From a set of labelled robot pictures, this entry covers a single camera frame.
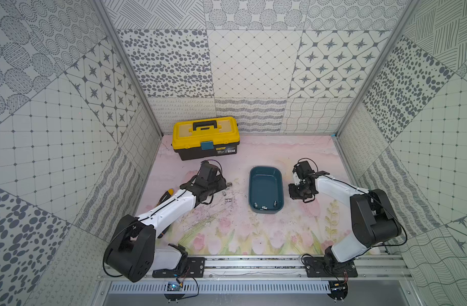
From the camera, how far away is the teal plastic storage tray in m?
0.90

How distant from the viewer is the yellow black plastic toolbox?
0.98 m

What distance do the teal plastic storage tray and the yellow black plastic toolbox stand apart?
0.71 ft
